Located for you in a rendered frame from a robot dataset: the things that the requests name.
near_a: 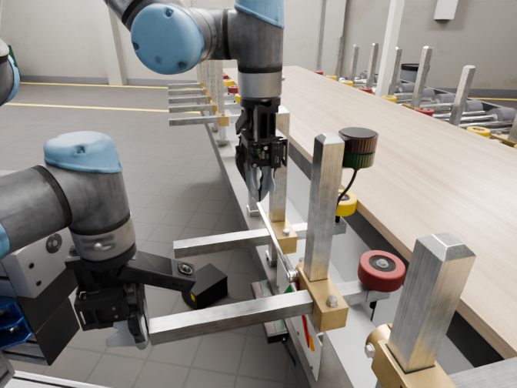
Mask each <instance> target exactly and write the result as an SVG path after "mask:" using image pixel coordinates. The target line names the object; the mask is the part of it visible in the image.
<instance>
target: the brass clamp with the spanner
mask: <svg viewBox="0 0 517 388"><path fill-rule="evenodd" d="M303 268H304V260H303V261H301V262H300V263H299V264H298V265H297V266H296V268H295V269H296V270H297V272H298V275H299V281H298V285H299V291H303V290H308V292H309V294H310V296H311V298H312V300H313V307H312V313H310V314H311V316H312V318H313V320H314V322H315V324H316V326H317V328H318V330H319V332H320V333H321V332H325V331H329V330H333V329H339V328H343V327H345V325H346V321H347V316H348V311H349V306H348V305H347V303H346V301H345V300H344V299H343V297H342V295H341V293H340V292H339V290H338V289H337V287H336V286H335V284H334V283H333V281H332V279H331V278H330V276H329V274H328V278H327V279H320V280H316V281H311V282H310V281H309V279H308V277H307V275H306V274H305V271H304V270H303ZM329 295H335V296H336V297H337V298H338V302H339V305H338V306H337V307H336V308H331V307H329V306H327V305H326V300H327V299H328V297H329Z"/></svg>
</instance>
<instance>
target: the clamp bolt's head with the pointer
mask: <svg viewBox="0 0 517 388"><path fill-rule="evenodd" d="M293 271H294V273H295V286H296V290H297V292H298V291H299V285H298V281H299V275H298V272H297V270H296V269H294V270H293ZM286 279H287V281H288V282H289V281H290V277H289V273H286ZM302 323H303V327H304V332H305V339H306V342H307V346H308V348H309V337H308V333H307V329H306V324H305V317H304V315H302Z"/></svg>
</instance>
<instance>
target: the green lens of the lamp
mask: <svg viewBox="0 0 517 388"><path fill-rule="evenodd" d="M375 152H376V150H375V151H374V152H373V153H371V154H368V155H353V154H349V153H346V152H344V154H343V160H342V166H344V167H347V168H351V169H366V168H369V167H371V166H373V164H374V160H375Z"/></svg>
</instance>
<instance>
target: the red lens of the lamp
mask: <svg viewBox="0 0 517 388"><path fill-rule="evenodd" d="M341 130H342V129H340V130H339V134H338V136H339V137H340V138H341V139H342V140H343V141H344V142H345V148H344V151H346V152H352V153H370V152H374V151H375V150H376V147H377V143H378V138H379V134H378V133H377V132H376V134H377V135H376V137H373V138H370V139H356V138H351V137H348V136H345V135H343V134H342V133H341Z"/></svg>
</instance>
